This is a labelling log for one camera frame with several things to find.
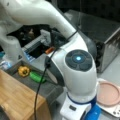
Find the silver toaster oven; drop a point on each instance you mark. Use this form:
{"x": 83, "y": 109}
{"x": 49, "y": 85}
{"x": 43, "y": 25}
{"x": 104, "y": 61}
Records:
{"x": 105, "y": 34}

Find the green toy vegetable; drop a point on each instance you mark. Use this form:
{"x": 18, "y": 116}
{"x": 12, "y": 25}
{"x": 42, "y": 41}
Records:
{"x": 36, "y": 77}

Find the yellow toy pepper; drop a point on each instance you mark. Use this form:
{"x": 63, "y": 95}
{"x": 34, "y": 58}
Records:
{"x": 23, "y": 71}

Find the wooden drawer cabinet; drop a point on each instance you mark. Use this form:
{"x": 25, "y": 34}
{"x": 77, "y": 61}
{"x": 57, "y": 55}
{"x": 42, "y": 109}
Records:
{"x": 19, "y": 101}

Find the pink frying pan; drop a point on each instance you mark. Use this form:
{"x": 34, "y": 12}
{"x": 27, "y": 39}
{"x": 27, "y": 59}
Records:
{"x": 108, "y": 95}

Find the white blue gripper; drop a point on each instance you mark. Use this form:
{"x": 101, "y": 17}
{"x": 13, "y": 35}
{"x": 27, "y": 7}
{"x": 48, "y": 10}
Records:
{"x": 72, "y": 110}

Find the orange toy carrot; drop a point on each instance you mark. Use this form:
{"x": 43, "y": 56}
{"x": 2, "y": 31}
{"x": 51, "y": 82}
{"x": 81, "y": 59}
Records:
{"x": 49, "y": 50}

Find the grey drawer box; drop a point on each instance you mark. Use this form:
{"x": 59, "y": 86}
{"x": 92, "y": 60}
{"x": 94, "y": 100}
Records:
{"x": 44, "y": 86}

